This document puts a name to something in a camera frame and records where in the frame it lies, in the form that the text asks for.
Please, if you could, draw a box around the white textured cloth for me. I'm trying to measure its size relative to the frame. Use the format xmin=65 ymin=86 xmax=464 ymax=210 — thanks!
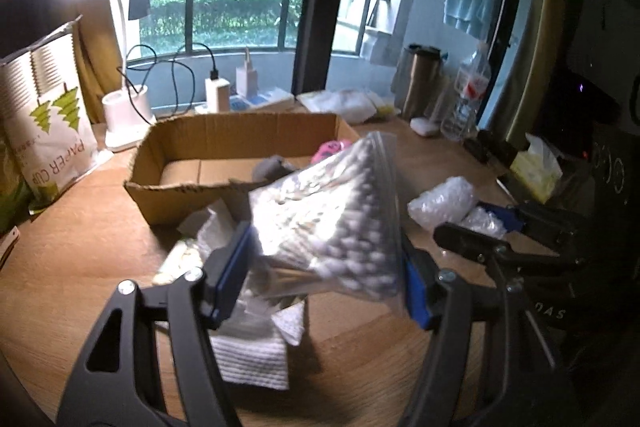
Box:
xmin=178 ymin=199 xmax=306 ymax=390

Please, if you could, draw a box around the bubble wrap roll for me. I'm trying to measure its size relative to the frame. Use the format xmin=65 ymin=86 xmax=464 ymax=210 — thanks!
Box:
xmin=407 ymin=176 xmax=506 ymax=239

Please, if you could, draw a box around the bag of cotton swabs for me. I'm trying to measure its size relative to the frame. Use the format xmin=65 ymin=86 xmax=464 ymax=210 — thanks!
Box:
xmin=248 ymin=131 xmax=406 ymax=314

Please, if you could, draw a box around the grey dotted sock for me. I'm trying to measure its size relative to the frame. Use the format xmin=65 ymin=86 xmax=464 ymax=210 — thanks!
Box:
xmin=252 ymin=155 xmax=297 ymax=183

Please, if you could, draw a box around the pink plush toy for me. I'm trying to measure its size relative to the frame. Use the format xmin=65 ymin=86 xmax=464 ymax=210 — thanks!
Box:
xmin=310 ymin=140 xmax=352 ymax=165

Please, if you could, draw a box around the small tissue packet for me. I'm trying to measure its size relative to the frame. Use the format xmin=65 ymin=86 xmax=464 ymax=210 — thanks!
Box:
xmin=152 ymin=239 xmax=204 ymax=286

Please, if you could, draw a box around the yellow tissue pack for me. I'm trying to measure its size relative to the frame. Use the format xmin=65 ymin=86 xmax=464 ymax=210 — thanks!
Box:
xmin=510 ymin=133 xmax=563 ymax=204

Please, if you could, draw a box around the brown cardboard box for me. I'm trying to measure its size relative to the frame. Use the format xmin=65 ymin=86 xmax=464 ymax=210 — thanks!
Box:
xmin=124 ymin=113 xmax=359 ymax=227

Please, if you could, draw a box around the white earbuds case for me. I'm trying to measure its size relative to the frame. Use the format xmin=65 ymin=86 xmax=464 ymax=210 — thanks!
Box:
xmin=409 ymin=117 xmax=439 ymax=138

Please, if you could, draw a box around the clear water bottle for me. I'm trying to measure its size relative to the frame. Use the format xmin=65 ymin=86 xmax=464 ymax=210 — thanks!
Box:
xmin=440 ymin=41 xmax=491 ymax=142

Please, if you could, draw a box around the small pink white knife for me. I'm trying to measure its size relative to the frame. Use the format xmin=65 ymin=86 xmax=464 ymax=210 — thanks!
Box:
xmin=0 ymin=227 xmax=21 ymax=267

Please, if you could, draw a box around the white desk lamp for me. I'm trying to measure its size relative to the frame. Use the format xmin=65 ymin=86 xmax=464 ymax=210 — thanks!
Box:
xmin=102 ymin=0 xmax=155 ymax=153

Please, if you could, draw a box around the blue white flat box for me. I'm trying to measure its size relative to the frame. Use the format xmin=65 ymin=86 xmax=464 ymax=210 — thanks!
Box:
xmin=194 ymin=86 xmax=296 ymax=114

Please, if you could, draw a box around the green yellow snack bag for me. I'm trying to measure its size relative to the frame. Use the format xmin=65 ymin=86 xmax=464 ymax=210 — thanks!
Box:
xmin=0 ymin=129 xmax=32 ymax=235

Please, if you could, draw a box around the white charger adapter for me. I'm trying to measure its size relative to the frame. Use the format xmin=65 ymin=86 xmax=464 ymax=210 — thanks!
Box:
xmin=205 ymin=78 xmax=231 ymax=114

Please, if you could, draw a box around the steel thermos tumbler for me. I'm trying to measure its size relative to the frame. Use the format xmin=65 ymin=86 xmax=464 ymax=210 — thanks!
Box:
xmin=390 ymin=43 xmax=448 ymax=120

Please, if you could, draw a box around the white plug charger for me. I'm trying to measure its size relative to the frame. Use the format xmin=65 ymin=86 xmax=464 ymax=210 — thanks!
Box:
xmin=235 ymin=49 xmax=258 ymax=98

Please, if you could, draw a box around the paper cup package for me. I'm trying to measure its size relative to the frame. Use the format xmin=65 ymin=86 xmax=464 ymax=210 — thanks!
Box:
xmin=1 ymin=20 xmax=113 ymax=216

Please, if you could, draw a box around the balcony railing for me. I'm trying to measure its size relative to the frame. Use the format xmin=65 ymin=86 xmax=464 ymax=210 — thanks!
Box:
xmin=106 ymin=0 xmax=392 ymax=68

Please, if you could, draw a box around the black charging cable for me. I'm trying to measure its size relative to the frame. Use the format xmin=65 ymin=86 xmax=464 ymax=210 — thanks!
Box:
xmin=115 ymin=42 xmax=222 ymax=128

